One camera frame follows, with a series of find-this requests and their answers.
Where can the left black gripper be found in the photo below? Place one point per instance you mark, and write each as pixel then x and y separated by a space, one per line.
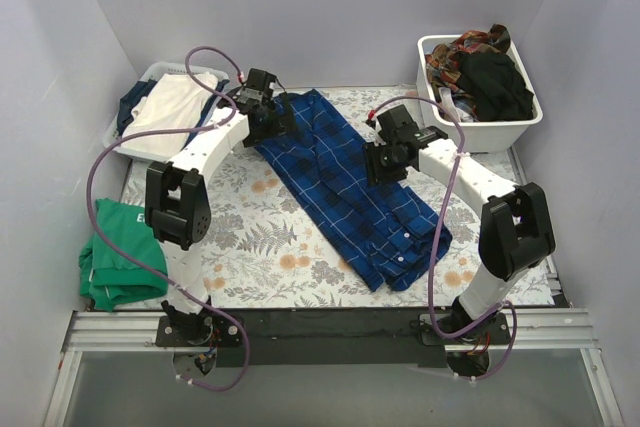
pixel 279 125

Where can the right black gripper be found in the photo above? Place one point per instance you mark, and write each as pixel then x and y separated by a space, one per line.
pixel 377 163

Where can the blue plaid long sleeve shirt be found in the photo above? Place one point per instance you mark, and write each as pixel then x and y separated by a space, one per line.
pixel 385 233

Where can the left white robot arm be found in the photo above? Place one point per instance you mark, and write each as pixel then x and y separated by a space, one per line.
pixel 177 206

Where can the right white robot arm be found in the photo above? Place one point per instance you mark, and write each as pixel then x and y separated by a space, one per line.
pixel 516 232

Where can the white crumpled garment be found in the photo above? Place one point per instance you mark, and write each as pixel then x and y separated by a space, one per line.
pixel 456 108

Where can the brown plaid crumpled shirt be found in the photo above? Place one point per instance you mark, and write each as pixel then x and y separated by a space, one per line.
pixel 443 63

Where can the white plastic bin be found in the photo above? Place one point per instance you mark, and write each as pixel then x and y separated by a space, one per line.
pixel 480 137

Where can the folded white shirt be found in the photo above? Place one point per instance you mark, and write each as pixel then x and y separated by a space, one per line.
pixel 175 102

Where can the black crumpled shirt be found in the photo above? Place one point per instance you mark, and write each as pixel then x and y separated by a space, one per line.
pixel 497 88

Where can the floral patterned table mat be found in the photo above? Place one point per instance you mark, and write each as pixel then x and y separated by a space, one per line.
pixel 263 250

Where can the folded navy shirt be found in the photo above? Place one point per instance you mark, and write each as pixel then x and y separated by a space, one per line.
pixel 206 80

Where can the white slotted laundry basket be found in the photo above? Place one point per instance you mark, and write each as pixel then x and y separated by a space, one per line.
pixel 155 72

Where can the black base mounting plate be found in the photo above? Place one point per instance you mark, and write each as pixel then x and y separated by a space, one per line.
pixel 322 336

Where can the folded green shirt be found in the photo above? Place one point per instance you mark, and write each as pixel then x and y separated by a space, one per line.
pixel 109 279

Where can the aluminium rail frame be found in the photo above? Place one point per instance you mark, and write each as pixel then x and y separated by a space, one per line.
pixel 113 374

